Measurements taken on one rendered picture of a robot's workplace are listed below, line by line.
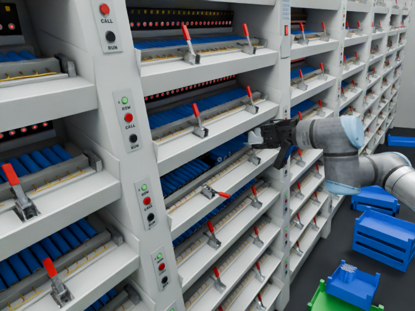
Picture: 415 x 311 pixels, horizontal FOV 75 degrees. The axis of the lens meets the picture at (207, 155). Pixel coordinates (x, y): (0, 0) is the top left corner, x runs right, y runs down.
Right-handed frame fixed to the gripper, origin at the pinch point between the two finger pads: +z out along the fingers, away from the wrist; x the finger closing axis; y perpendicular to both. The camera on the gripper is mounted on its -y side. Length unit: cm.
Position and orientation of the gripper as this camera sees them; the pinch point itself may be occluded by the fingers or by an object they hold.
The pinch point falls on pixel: (248, 144)
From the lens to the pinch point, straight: 99.3
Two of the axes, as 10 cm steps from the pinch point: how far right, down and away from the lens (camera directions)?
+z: -7.3, 0.1, 6.9
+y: -2.5, -9.3, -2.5
